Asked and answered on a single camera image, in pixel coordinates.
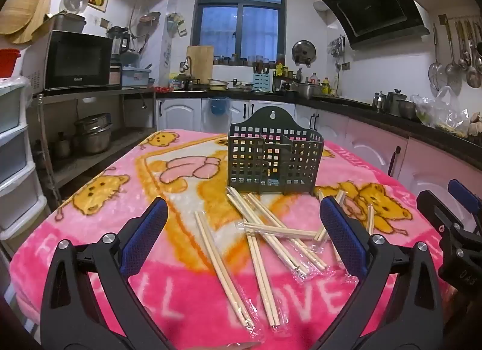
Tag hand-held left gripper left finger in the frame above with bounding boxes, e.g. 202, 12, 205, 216
41, 197, 177, 350

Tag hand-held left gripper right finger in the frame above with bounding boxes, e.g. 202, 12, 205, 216
309, 196, 445, 350

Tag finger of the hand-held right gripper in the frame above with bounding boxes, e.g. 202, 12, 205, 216
416, 189, 465, 235
447, 179, 482, 223

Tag pile of chopsticks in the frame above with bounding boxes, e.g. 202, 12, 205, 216
194, 186, 375, 332

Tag dark green perforated utensil holder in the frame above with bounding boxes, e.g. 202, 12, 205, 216
226, 106, 324, 196

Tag hanging whisk and utensils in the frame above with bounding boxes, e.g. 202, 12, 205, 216
327, 35, 347, 58

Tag pink printed bear blanket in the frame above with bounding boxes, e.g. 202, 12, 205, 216
9, 128, 452, 350

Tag clear plastic bag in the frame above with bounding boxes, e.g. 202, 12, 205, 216
412, 86, 469, 134

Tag steel basin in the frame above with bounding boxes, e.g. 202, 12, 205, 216
399, 99, 417, 120

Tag large steel kettle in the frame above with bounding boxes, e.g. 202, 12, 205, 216
386, 89, 408, 116

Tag stacked steel pots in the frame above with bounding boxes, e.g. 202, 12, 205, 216
73, 113, 114, 155

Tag black kitchen countertop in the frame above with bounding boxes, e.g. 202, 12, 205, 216
156, 88, 482, 164

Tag row of hanging ladles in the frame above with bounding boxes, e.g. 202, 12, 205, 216
429, 14, 482, 96

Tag steel cooking pot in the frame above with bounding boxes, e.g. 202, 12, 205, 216
298, 82, 322, 99

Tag group of sauce bottles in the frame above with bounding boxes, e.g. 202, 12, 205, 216
320, 77, 340, 96

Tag blue plastic bag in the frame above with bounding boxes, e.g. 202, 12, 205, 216
209, 97, 230, 115

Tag metal shelf rack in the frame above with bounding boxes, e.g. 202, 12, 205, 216
30, 86, 157, 200

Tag white plastic drawer unit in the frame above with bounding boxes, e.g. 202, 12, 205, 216
0, 77, 48, 241

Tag blue plastic dish box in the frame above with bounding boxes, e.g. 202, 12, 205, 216
120, 64, 152, 89

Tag light blue cutlery holder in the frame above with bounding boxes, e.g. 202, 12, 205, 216
253, 73, 271, 92

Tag wooden cutting board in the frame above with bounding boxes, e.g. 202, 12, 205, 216
187, 46, 214, 79

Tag black microwave oven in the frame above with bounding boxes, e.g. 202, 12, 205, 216
23, 30, 114, 90

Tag black blender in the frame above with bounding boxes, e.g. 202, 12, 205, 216
107, 26, 130, 57

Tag row of spice jars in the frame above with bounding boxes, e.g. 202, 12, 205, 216
214, 54, 287, 66

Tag hanging metal strainer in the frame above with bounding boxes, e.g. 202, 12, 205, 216
137, 12, 161, 38

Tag red plastic basin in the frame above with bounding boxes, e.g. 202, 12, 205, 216
0, 49, 20, 79

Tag metal box with lid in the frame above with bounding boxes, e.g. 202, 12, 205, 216
49, 13, 87, 34

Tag dark framed window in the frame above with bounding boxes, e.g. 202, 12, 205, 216
192, 0, 287, 66

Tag round bamboo board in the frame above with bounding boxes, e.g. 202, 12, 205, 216
8, 14, 49, 45
0, 0, 51, 36

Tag steel pot lid on wall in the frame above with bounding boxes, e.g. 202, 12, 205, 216
292, 40, 316, 65

